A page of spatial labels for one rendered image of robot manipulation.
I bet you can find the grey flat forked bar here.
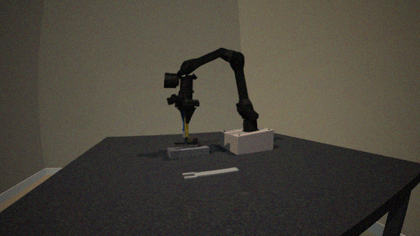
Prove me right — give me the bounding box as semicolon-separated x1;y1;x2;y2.
182;167;239;180

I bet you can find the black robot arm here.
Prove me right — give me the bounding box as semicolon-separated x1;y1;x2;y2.
164;48;260;132

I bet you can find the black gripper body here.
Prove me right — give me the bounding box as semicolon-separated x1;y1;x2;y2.
175;88;200;108

